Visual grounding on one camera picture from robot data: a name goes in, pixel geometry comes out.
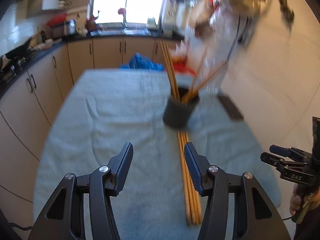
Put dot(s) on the red plastic basin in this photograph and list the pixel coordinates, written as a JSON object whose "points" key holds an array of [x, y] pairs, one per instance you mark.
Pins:
{"points": [[57, 20]]}

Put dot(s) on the group of wooden chopsticks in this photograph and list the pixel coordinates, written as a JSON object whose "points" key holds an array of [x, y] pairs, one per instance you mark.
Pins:
{"points": [[190, 192]]}

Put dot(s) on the red floor basin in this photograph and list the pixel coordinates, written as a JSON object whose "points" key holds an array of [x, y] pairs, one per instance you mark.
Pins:
{"points": [[182, 67]]}

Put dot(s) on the beige kitchen base cabinets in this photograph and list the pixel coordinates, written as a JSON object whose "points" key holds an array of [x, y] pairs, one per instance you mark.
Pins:
{"points": [[25, 120]]}

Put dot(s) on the dark grey utensil holder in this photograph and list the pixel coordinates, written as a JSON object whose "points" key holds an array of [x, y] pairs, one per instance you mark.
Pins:
{"points": [[178, 115]]}

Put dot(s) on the black wok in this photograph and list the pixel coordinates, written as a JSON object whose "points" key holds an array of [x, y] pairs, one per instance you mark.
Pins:
{"points": [[17, 51]]}

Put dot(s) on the blue plastic bag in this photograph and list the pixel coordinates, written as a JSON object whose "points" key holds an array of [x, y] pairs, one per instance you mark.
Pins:
{"points": [[140, 62]]}

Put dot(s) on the pink hanging cloth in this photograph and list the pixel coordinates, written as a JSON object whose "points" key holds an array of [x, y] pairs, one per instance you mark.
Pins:
{"points": [[121, 11]]}

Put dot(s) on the steel kitchen sink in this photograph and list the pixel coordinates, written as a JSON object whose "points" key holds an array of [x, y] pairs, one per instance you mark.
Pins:
{"points": [[120, 32]]}

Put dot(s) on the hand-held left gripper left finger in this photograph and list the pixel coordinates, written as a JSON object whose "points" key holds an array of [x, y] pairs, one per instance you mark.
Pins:
{"points": [[123, 165]]}

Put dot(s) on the silver rice cooker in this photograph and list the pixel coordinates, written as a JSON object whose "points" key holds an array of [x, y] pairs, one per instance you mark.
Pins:
{"points": [[67, 28]]}

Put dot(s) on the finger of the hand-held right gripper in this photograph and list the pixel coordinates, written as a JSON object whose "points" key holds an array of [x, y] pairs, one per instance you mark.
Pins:
{"points": [[270, 158], [280, 150]]}

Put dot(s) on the person's right hand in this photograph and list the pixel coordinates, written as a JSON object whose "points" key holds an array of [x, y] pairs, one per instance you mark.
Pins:
{"points": [[295, 201]]}

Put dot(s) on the cluster of hanging plastic bags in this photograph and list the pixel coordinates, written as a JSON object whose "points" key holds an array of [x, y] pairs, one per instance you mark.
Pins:
{"points": [[225, 17]]}

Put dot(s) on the kitchen faucet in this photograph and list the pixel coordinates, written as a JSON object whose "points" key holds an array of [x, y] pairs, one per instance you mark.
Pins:
{"points": [[125, 17]]}

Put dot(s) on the brown clay pot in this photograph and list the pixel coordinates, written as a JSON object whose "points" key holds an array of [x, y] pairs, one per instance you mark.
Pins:
{"points": [[91, 25]]}

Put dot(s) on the person's right forearm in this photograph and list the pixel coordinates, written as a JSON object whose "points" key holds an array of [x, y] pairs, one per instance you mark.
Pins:
{"points": [[308, 231]]}

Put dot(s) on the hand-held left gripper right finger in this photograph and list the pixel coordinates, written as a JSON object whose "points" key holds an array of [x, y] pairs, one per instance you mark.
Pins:
{"points": [[193, 167]]}

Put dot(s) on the grey-green table cloth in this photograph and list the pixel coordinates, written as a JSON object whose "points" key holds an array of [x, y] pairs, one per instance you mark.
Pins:
{"points": [[112, 117]]}

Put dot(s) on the black kitchen countertop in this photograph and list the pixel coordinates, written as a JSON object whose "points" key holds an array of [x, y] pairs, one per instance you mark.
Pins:
{"points": [[75, 39]]}

